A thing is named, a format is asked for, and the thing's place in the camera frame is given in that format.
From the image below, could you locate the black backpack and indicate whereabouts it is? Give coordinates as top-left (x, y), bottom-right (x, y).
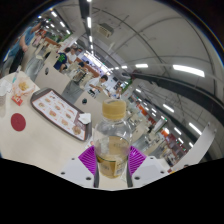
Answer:
top-left (8, 48), bottom-right (26, 75)

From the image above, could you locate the white card with red frame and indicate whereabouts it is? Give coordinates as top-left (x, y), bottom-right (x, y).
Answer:
top-left (0, 79), bottom-right (14, 96)

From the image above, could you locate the dark food tray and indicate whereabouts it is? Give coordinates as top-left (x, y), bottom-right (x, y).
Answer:
top-left (30, 87), bottom-right (93, 142)

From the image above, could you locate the small red sauce packet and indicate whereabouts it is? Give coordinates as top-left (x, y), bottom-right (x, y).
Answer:
top-left (11, 94), bottom-right (24, 107)

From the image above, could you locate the paper bag of fries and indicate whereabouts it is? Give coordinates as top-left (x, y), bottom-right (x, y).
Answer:
top-left (12, 74), bottom-right (36, 98)

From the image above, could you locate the printed paper tray liner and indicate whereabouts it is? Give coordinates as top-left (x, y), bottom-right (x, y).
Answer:
top-left (33, 90), bottom-right (87, 138)

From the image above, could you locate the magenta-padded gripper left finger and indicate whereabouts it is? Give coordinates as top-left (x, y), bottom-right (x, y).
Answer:
top-left (59, 145), bottom-right (100, 189)

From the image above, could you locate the clear tea bottle tan cap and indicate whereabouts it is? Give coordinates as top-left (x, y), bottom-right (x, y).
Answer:
top-left (92, 98), bottom-right (133, 179)

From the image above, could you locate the group of ceiling lights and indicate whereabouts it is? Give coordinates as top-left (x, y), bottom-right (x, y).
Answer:
top-left (39, 0), bottom-right (206, 148)

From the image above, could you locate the beige chair with round hole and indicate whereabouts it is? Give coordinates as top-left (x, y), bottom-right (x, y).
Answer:
top-left (73, 90), bottom-right (109, 129)
top-left (34, 61), bottom-right (76, 94)

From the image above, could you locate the ceiling air conditioner unit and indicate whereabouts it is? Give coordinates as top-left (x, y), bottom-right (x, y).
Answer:
top-left (97, 22), bottom-right (115, 39)

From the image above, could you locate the group of beige chairs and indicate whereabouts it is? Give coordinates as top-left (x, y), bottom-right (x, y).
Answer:
top-left (128, 106), bottom-right (168, 153)

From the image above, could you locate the flat round red coaster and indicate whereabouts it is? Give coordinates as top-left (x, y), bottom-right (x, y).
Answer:
top-left (10, 112), bottom-right (27, 132)

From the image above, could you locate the crumpled white napkin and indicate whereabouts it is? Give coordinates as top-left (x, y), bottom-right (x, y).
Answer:
top-left (77, 112), bottom-right (92, 125)

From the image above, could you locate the small clear bottle teal label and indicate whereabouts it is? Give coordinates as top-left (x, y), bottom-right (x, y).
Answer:
top-left (11, 65), bottom-right (22, 84)

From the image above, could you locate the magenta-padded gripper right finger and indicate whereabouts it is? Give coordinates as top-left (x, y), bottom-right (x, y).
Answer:
top-left (125, 145), bottom-right (170, 189)

